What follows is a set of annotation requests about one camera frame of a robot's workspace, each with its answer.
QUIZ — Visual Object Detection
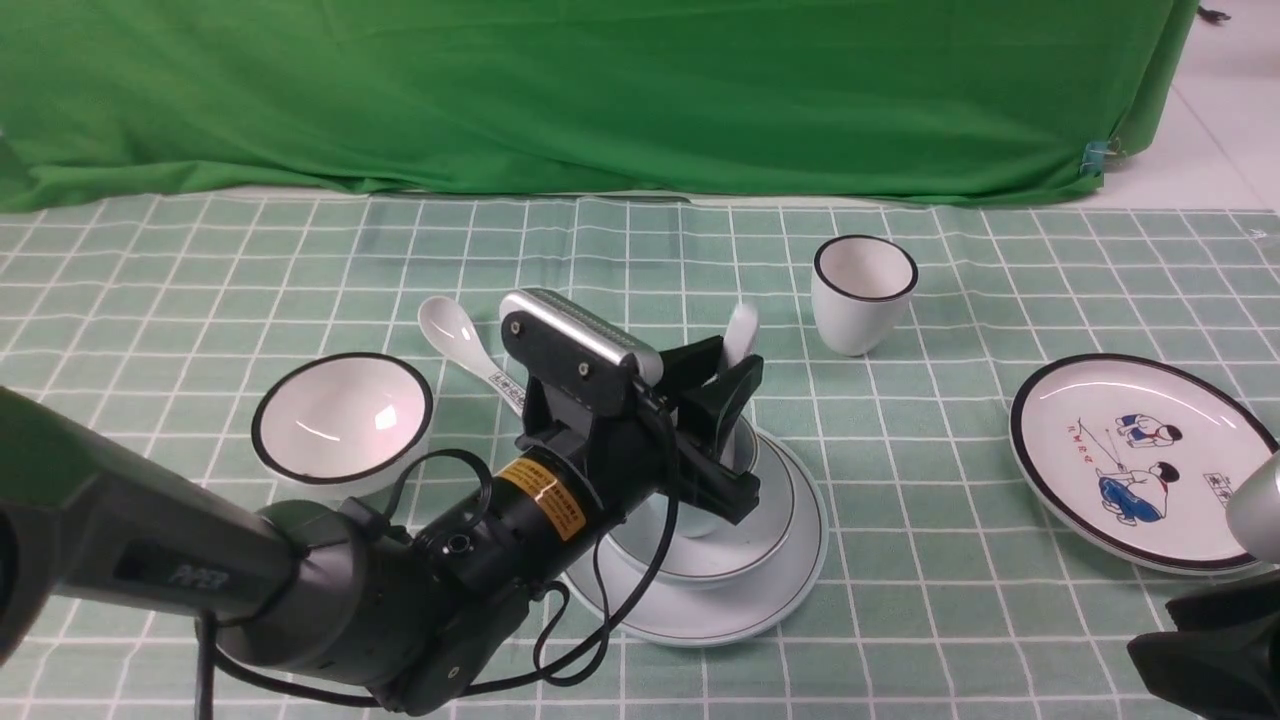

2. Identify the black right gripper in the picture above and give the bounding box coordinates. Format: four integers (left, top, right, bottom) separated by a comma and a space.
1126, 570, 1279, 719

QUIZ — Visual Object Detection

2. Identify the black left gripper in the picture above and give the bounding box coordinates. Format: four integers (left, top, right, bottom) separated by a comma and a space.
495, 334, 764, 546

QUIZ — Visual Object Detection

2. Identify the light blue ceramic spoon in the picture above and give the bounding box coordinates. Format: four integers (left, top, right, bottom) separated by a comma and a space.
718, 301, 759, 375

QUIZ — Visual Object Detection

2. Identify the light blue shallow bowl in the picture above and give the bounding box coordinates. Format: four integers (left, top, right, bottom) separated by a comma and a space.
608, 421, 796, 585

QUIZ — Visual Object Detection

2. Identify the light blue ceramic cup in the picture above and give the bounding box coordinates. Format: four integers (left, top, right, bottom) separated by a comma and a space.
675, 418, 762, 539

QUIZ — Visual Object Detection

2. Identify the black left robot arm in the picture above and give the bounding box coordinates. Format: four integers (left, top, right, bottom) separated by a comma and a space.
1, 337, 765, 719

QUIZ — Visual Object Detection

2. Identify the large light blue plate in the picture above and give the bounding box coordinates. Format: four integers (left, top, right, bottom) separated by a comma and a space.
617, 430, 829, 648

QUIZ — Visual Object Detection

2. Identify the green checkered tablecloth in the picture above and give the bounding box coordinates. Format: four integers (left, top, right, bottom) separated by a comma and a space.
1, 195, 1279, 719

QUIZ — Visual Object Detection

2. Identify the white black-rimmed cup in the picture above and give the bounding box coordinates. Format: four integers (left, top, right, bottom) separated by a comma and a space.
810, 234, 920, 357

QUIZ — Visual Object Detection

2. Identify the cartoon plate black rim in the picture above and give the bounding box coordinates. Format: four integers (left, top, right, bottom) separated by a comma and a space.
1009, 354, 1277, 577

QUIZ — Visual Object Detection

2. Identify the white spoon with print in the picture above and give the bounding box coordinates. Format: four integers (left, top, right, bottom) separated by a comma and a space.
417, 296, 525, 416

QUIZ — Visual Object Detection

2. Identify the white black-rimmed bowl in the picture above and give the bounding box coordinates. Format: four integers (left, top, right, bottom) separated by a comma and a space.
250, 352, 436, 502

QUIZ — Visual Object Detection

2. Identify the blue binder clip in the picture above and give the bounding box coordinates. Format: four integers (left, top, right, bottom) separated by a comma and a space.
1079, 141, 1111, 178

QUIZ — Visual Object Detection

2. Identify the green backdrop cloth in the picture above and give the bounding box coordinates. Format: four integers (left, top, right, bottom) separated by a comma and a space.
3, 1, 1196, 211

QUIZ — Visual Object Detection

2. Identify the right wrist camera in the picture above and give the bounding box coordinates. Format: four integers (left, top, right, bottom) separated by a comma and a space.
1226, 452, 1280, 565

